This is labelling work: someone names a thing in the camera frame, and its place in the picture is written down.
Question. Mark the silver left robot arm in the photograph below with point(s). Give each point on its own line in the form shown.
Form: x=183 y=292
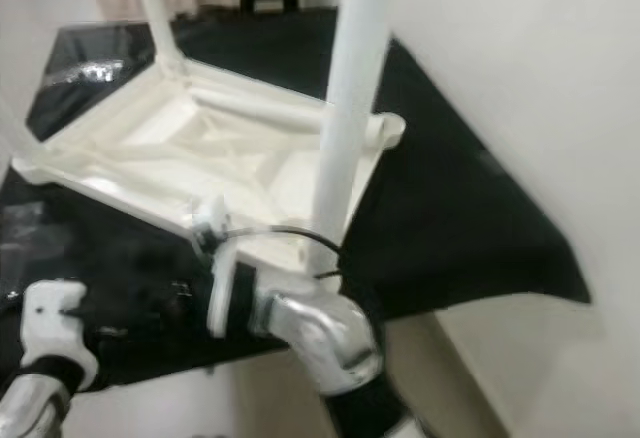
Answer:
x=35 y=403

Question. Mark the black tablecloth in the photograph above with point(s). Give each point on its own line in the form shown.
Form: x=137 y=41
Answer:
x=460 y=218

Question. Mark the white plastic table top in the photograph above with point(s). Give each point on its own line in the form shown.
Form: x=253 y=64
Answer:
x=210 y=158

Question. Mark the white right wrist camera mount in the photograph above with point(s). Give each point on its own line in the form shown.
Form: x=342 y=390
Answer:
x=222 y=288

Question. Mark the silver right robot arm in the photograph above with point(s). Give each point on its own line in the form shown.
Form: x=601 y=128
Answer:
x=320 y=328

